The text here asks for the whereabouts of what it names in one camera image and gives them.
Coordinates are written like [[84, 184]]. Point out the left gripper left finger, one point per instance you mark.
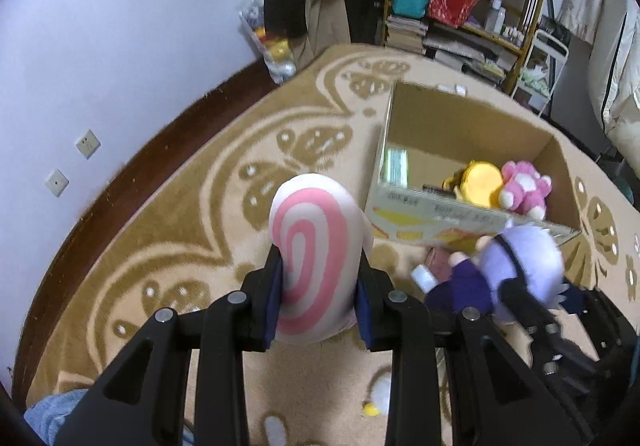
[[183, 371]]

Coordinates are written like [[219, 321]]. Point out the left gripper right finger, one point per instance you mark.
[[495, 398]]

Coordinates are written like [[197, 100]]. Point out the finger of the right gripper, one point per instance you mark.
[[604, 323], [536, 319]]

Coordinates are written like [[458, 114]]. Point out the purple haired doll plush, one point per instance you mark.
[[526, 254]]

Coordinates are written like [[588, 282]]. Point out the pink bear plush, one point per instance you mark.
[[524, 190]]

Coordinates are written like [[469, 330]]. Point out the yellow dog plush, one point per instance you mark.
[[479, 184]]

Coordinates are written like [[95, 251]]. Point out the pink swirl roll plush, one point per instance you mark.
[[321, 234]]

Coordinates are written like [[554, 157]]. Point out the black face mask box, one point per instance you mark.
[[442, 192]]

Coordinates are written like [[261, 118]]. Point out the green tissue pack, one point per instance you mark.
[[396, 167]]

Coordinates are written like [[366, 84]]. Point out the pink wrapped package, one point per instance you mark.
[[437, 262]]

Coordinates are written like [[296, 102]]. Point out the blue denim trouser leg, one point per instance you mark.
[[47, 417]]

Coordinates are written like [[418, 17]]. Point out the white penguin plush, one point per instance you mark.
[[378, 402]]

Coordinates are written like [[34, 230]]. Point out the open cardboard box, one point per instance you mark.
[[450, 169]]

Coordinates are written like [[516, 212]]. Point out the beige floral rug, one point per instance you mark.
[[205, 229]]

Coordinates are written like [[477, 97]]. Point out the white metal cart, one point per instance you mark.
[[540, 72]]

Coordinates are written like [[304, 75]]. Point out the cream folded quilt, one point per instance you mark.
[[613, 77]]

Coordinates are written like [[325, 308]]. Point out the stack of books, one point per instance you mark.
[[406, 34]]

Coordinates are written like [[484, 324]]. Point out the wooden bookshelf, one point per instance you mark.
[[527, 25]]

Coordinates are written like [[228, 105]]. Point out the beige trench coat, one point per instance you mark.
[[327, 25]]

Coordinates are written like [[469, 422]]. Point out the plastic bag with toys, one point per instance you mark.
[[275, 50]]

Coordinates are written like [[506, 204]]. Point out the lower wall socket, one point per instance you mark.
[[56, 182]]

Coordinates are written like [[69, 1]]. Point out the wall socket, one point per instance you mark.
[[56, 182], [87, 144]]

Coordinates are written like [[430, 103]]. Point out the upper wall socket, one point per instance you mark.
[[87, 144]]

